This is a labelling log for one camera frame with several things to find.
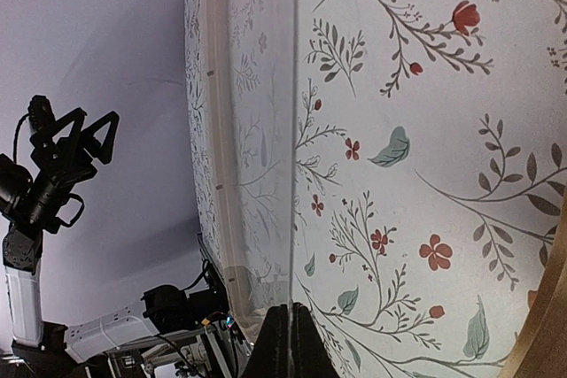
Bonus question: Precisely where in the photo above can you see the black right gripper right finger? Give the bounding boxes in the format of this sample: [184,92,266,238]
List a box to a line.
[290,303,338,378]

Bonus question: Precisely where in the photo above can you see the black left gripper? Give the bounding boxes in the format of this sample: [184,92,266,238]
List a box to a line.
[12,107,120,235]

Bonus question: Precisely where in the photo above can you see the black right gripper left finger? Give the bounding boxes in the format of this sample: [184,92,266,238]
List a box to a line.
[245,305,291,378]

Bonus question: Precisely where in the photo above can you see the light wooden picture frame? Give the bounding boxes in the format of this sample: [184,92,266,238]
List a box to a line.
[205,0,263,343]

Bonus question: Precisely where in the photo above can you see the clear acrylic sheet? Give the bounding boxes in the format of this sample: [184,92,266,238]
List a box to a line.
[229,0,295,321]

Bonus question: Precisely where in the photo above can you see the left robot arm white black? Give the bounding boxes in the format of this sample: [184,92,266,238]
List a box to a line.
[1,106,159,377]

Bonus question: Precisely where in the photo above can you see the floral patterned table cover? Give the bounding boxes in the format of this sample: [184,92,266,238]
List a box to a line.
[185,0,566,377]

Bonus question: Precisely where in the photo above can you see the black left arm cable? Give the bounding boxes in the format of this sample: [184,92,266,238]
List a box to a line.
[12,114,32,165]

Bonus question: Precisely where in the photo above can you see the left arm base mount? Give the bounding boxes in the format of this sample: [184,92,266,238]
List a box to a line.
[140,284,229,337]

